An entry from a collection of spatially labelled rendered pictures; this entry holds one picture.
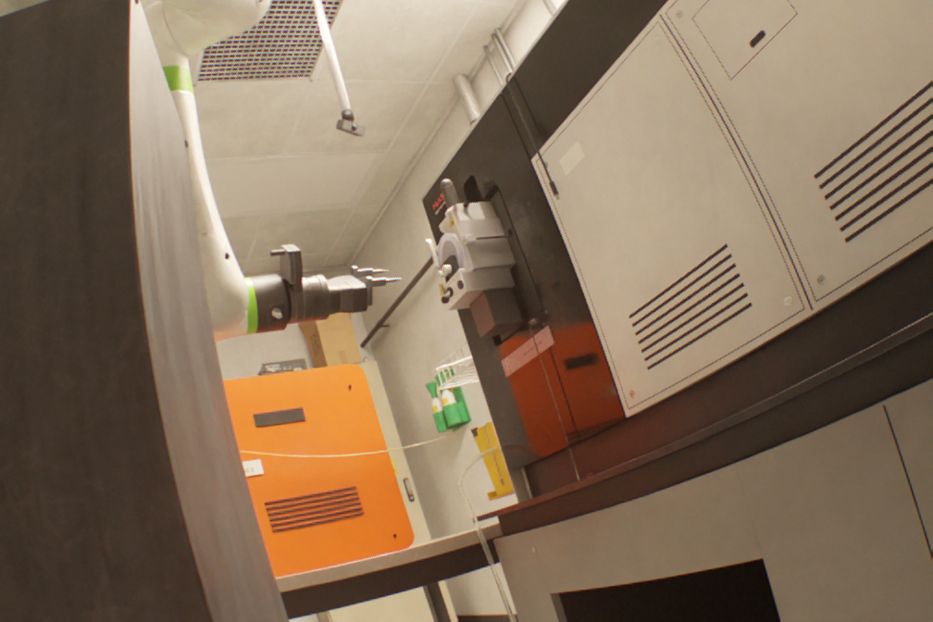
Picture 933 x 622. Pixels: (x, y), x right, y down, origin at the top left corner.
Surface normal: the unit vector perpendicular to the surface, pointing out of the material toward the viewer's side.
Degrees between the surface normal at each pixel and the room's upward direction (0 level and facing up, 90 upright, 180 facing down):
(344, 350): 90
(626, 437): 90
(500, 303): 90
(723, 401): 90
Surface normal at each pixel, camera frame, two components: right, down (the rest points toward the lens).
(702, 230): -0.88, 0.10
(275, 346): 0.39, -0.44
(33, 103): 0.09, -0.39
